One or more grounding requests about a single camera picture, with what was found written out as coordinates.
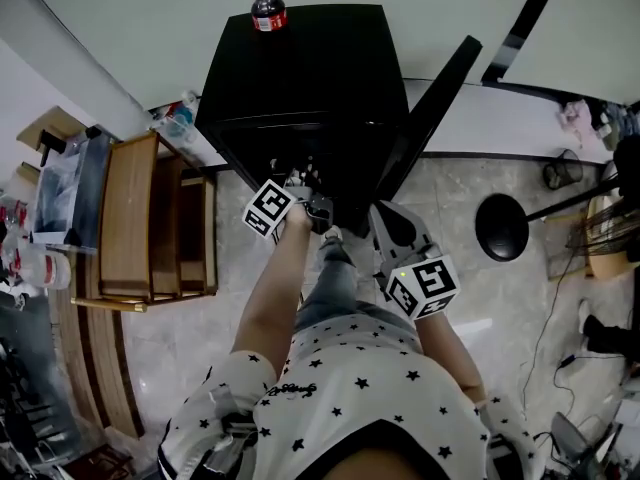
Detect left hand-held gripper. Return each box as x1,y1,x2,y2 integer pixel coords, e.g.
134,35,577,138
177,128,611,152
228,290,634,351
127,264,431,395
241,163,334,240

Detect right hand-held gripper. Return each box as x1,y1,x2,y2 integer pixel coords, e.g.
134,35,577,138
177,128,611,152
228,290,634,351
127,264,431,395
368,201,461,322

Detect person's right forearm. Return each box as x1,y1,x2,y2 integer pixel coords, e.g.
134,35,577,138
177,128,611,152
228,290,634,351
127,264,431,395
414,310,488,405

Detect person's left forearm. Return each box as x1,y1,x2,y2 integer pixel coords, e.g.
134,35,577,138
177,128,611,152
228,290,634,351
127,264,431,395
230,202,314,375

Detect black mini fridge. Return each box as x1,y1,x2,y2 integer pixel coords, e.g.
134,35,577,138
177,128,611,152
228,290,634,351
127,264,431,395
194,3,412,240

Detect person's blue jeans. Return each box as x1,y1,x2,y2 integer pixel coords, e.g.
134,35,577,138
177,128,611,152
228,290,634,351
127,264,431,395
294,237,422,350

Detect black standing fan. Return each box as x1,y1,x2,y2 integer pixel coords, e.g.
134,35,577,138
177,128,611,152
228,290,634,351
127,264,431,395
474,132,640,280

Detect clear plastic water bottle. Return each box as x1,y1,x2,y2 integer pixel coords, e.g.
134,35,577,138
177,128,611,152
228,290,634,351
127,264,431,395
178,90,202,120

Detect white window ledge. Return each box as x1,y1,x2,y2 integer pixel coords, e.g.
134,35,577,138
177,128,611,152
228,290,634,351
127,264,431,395
148,77,640,170

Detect white star-print shirt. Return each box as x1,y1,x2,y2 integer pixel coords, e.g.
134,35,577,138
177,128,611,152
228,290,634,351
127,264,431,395
158,315,542,480

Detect cola bottle with red cap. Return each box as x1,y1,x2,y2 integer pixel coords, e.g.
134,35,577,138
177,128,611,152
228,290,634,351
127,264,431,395
249,0,289,35

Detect small wooden stool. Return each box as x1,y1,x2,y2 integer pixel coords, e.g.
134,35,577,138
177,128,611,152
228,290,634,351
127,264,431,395
547,195,640,282

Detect pink cloth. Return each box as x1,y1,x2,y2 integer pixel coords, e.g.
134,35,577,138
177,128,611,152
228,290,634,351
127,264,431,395
557,98,597,145

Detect box in clear plastic bag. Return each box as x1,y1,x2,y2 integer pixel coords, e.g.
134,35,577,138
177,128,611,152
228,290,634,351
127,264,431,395
29,125,114,255

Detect grey curved plastic object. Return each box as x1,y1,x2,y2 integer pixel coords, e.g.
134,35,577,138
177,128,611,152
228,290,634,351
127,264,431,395
549,411,602,470

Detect large clear red-label bottle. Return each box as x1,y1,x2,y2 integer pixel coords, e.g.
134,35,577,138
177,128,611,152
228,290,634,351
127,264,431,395
19,245,73,290

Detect wooden slatted panel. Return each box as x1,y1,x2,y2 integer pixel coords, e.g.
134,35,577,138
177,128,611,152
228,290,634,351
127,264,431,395
49,252,146,440

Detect black metal rack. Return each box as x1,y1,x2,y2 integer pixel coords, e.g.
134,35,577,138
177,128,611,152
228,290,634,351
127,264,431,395
0,287,84,480

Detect thin black floor cable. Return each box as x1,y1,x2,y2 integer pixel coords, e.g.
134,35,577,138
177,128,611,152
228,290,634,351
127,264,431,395
519,252,577,410

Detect black wire waste basket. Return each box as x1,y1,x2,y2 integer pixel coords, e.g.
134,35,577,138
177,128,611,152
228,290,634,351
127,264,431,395
542,148,584,192

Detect black cable with blue plug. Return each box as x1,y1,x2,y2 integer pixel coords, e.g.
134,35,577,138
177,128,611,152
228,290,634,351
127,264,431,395
552,351,627,420

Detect small black bracket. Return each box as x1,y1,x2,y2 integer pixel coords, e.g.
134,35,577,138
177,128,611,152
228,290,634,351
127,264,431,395
38,128,69,167

